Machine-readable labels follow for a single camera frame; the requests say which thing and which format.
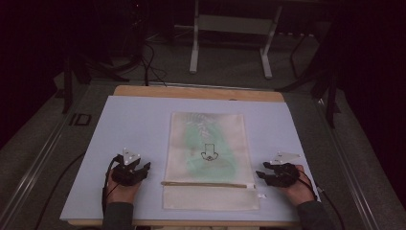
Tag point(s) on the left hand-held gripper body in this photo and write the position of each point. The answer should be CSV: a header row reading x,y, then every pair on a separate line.
x,y
127,174

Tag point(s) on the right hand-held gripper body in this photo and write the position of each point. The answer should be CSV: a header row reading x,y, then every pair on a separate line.
x,y
284,174

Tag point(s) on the person's left hand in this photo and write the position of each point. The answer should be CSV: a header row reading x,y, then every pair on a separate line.
x,y
119,193

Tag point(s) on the person's right hand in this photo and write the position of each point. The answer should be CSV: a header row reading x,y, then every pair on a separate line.
x,y
298,193

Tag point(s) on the light blue table mat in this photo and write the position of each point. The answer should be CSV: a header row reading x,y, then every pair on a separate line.
x,y
134,127

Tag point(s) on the black tripod stand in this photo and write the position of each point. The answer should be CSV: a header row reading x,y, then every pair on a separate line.
x,y
332,96
67,83

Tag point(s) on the white metal stand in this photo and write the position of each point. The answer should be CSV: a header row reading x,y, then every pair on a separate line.
x,y
234,25

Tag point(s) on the metal floor rail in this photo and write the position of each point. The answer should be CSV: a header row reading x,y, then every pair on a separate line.
x,y
348,166
35,169

